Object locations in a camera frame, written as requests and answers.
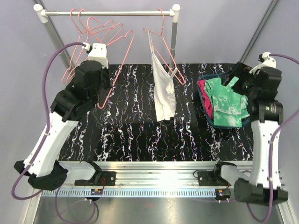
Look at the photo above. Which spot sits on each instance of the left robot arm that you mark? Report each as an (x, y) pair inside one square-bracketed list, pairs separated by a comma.
[(69, 106)]

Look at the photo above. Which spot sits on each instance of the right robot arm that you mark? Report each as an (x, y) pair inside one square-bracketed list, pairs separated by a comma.
[(260, 86)]

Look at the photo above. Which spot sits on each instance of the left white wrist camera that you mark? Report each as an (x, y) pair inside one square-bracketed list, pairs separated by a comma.
[(97, 52)]

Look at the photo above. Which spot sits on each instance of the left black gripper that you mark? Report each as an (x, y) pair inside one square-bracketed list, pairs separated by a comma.
[(106, 71)]

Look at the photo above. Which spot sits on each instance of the green white tie-dye trousers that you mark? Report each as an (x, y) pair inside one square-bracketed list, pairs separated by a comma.
[(229, 107)]

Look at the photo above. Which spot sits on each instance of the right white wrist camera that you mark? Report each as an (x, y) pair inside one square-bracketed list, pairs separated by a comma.
[(265, 60)]

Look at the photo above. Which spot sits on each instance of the white camisole top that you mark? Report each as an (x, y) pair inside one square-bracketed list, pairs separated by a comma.
[(164, 96)]

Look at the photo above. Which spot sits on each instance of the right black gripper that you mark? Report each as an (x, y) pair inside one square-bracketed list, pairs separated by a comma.
[(240, 71)]

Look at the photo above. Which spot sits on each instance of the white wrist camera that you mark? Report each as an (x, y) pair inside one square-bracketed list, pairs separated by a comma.
[(97, 52), (265, 60)]

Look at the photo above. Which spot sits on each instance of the blue plastic basket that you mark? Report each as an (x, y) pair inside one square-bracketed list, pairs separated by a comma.
[(209, 120)]

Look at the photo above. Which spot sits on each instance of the silver clothes rack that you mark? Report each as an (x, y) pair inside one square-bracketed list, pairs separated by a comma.
[(45, 18)]

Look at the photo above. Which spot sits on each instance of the aluminium mounting rail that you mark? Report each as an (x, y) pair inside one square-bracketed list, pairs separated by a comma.
[(155, 179)]

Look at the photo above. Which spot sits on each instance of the black marble pattern mat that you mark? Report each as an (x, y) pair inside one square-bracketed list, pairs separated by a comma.
[(127, 129)]

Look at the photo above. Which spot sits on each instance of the magenta trousers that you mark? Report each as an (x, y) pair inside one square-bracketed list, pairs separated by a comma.
[(206, 100)]

